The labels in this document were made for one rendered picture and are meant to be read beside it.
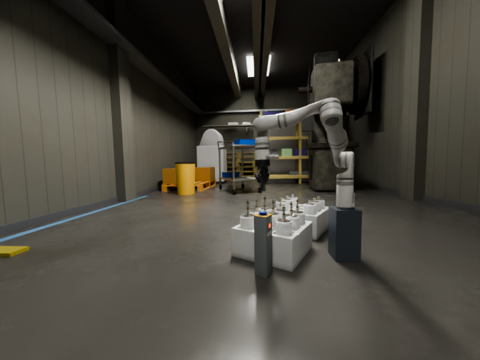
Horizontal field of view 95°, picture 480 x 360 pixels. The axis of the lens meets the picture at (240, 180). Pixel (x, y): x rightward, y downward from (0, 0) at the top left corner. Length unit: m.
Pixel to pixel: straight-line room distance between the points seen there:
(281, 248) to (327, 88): 3.74
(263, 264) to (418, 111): 3.32
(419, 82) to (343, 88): 1.17
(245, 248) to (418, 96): 3.33
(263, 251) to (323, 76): 3.93
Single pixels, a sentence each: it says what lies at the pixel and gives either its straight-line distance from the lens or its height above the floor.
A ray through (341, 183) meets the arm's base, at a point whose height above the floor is 0.45.
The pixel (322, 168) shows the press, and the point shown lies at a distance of 4.39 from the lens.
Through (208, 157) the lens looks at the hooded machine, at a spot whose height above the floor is 0.74.
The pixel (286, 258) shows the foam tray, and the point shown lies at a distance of 1.27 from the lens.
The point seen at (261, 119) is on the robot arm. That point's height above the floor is 0.78.
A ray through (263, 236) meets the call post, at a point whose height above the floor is 0.21.
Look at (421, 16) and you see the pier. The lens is 4.38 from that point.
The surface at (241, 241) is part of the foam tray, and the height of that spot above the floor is 0.11.
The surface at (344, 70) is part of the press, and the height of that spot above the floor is 2.18.
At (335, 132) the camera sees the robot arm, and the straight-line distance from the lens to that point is 1.13.
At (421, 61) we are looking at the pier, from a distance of 4.17.
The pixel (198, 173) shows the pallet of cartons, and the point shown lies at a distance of 5.32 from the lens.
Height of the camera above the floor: 0.58
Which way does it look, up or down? 4 degrees down
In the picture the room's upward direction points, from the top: 1 degrees counter-clockwise
